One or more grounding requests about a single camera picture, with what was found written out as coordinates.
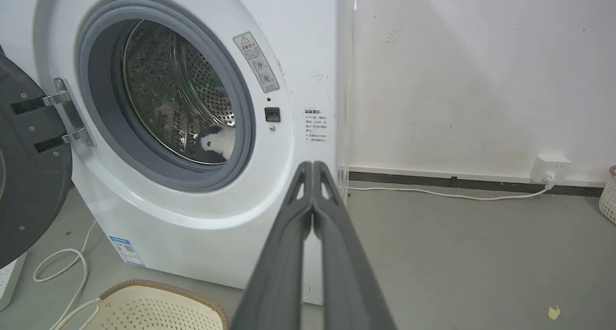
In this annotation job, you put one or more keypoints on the black and white plush toy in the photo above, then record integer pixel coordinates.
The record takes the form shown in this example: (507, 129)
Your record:
(215, 143)

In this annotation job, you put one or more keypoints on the white wall socket box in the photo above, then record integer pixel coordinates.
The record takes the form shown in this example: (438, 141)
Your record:
(548, 166)

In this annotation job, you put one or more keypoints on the yellow paper scrap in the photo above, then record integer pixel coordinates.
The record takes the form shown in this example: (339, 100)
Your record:
(554, 312)

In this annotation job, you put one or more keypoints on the white front-load washing machine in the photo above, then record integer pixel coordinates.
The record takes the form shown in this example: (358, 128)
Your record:
(192, 128)

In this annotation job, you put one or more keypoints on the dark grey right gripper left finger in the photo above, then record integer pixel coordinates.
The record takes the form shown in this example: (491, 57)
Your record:
(276, 272)

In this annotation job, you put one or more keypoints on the dark grey washing machine door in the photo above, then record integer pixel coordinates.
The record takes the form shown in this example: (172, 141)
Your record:
(26, 166)

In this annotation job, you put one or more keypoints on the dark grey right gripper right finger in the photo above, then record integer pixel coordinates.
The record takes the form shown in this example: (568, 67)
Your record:
(349, 277)

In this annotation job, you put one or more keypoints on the clear acrylic panel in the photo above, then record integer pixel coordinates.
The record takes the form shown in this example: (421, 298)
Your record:
(346, 89)

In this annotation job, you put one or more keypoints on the white woven basket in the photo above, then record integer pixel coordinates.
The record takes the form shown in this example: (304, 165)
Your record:
(609, 197)

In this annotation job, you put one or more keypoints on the white power strip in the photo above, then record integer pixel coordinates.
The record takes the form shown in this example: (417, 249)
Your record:
(9, 279)

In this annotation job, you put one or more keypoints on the cream perforated laundry basket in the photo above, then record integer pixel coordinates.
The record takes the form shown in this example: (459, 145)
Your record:
(154, 308)

